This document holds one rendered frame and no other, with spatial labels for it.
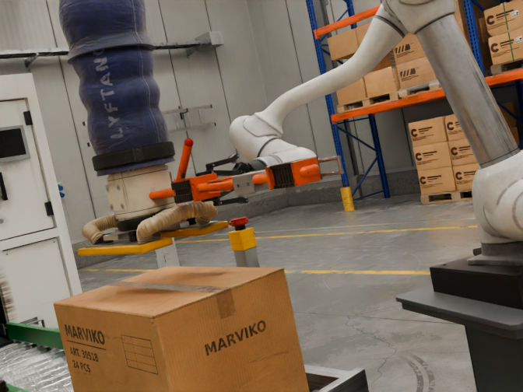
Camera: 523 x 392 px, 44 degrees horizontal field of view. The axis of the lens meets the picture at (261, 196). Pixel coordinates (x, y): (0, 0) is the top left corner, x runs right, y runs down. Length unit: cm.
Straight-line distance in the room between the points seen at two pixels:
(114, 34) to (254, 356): 90
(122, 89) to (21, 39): 951
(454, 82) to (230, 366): 88
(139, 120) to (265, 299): 57
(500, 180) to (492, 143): 9
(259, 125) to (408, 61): 792
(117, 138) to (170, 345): 56
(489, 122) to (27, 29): 1009
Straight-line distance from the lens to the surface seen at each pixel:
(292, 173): 132
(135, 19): 180
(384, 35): 181
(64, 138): 1110
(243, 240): 227
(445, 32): 166
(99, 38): 176
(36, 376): 291
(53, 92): 1118
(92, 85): 177
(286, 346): 172
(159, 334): 149
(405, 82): 975
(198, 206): 169
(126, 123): 173
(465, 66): 165
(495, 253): 186
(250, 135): 186
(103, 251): 178
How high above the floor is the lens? 126
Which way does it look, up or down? 4 degrees down
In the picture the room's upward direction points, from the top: 12 degrees counter-clockwise
